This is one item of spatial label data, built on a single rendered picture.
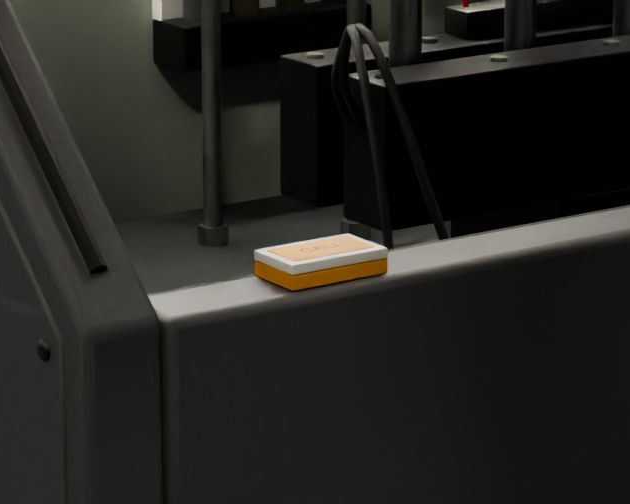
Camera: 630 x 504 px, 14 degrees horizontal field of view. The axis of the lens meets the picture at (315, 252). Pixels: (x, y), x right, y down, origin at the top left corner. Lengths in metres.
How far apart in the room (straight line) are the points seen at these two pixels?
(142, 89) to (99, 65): 0.04
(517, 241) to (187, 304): 0.18
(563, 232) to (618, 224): 0.03
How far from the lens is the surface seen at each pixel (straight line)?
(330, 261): 1.13
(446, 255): 1.18
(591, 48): 1.49
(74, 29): 1.67
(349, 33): 1.31
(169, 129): 1.71
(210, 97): 1.62
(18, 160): 1.11
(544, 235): 1.22
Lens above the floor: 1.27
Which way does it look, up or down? 16 degrees down
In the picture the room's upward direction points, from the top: straight up
